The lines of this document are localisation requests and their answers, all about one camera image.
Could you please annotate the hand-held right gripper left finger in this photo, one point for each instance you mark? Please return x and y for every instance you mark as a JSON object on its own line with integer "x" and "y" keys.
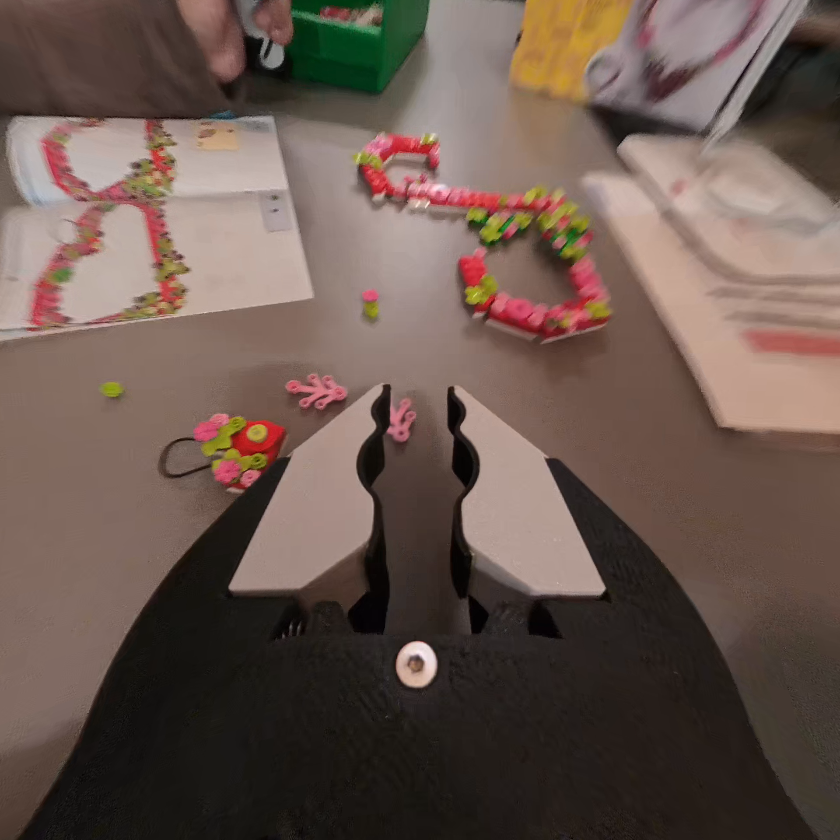
{"x": 308, "y": 518}

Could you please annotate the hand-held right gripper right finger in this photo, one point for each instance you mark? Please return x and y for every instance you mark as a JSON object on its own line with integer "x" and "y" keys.
{"x": 518, "y": 525}

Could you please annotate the pink lego leaf piece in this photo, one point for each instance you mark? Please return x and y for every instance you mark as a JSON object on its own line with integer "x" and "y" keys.
{"x": 401, "y": 423}
{"x": 315, "y": 392}

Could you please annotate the pile of loose lego pieces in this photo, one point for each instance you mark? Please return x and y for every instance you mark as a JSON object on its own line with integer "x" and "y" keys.
{"x": 351, "y": 14}

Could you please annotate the red lego charm with loop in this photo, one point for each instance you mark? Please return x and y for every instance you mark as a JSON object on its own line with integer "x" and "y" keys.
{"x": 259, "y": 439}

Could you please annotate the open lego instruction booklet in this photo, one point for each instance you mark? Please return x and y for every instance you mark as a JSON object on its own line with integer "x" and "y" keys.
{"x": 229, "y": 262}

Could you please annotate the lime round lego stud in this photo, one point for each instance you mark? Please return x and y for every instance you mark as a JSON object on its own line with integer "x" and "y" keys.
{"x": 111, "y": 390}

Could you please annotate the yellow lego set box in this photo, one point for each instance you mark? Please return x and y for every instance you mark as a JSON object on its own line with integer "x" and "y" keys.
{"x": 558, "y": 46}

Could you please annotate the person's left hand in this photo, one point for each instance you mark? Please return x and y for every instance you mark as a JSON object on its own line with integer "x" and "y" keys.
{"x": 216, "y": 33}

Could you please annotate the green plastic storage bin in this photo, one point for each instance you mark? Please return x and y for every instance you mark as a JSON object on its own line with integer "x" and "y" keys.
{"x": 354, "y": 56}

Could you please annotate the person's brown clothing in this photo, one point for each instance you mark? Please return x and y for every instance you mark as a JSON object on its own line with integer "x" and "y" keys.
{"x": 98, "y": 52}

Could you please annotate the small pink green flower piece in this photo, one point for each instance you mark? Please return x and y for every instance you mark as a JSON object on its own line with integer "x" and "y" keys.
{"x": 371, "y": 305}

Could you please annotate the clear plastic bag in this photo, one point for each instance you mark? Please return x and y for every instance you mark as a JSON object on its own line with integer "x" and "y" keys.
{"x": 768, "y": 190}

